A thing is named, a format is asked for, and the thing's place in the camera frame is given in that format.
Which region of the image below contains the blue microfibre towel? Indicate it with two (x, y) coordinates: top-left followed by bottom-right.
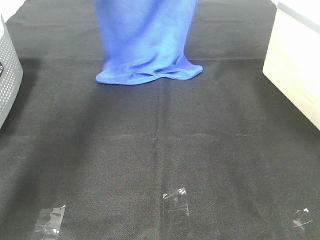
(94, 0), (203, 85)

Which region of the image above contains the black table cloth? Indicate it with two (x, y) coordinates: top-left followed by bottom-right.
(0, 0), (320, 240)

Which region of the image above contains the clear tape strip middle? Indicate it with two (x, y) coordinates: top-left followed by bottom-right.
(162, 187), (190, 217)

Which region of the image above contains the clear tape strip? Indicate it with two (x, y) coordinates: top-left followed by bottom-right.
(162, 187), (190, 217)
(31, 205), (66, 240)
(292, 207), (313, 232)

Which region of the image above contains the white plastic storage box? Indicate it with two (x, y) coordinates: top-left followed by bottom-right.
(262, 0), (320, 128)

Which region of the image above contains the clear tape strip left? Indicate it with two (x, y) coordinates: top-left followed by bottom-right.
(31, 205), (66, 240)

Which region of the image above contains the grey perforated metal basket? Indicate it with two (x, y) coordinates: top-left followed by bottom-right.
(0, 17), (23, 126)

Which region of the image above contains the clear tape strip right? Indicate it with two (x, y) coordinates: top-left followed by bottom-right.
(292, 207), (313, 232)

